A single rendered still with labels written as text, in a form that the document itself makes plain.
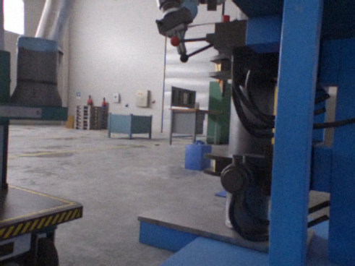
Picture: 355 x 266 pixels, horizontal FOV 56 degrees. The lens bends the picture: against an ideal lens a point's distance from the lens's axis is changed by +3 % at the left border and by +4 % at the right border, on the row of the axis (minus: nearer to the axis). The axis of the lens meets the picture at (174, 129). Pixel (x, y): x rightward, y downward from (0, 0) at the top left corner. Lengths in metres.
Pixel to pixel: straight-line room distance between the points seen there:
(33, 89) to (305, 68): 1.04
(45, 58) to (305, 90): 1.05
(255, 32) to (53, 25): 0.94
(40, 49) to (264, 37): 0.85
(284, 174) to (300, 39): 0.25
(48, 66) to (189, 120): 6.39
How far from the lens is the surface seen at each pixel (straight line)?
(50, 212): 1.35
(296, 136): 0.66
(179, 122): 7.78
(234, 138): 1.66
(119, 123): 9.63
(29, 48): 1.43
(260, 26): 1.06
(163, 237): 1.83
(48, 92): 1.41
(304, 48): 0.67
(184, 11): 1.28
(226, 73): 1.53
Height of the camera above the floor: 0.70
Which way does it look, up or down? 2 degrees down
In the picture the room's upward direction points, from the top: 3 degrees clockwise
